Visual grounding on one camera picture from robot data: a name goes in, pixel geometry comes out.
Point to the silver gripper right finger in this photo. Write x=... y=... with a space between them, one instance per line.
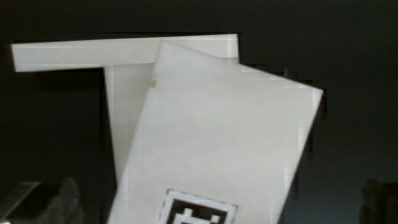
x=379 y=209

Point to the white cabinet body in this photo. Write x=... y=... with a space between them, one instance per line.
x=127 y=100

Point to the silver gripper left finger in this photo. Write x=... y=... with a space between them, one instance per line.
x=43 y=203

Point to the white cabinet top block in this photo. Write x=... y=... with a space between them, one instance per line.
x=217 y=145

